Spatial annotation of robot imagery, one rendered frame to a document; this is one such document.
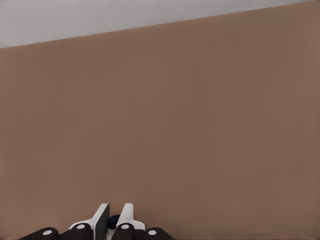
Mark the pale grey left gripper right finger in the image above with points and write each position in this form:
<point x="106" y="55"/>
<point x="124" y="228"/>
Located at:
<point x="126" y="222"/>

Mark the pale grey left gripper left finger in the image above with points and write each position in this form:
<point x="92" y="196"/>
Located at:
<point x="100" y="220"/>

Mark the white bottle with dark cap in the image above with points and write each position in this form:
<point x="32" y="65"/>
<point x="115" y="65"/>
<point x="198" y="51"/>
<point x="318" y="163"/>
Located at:
<point x="112" y="222"/>

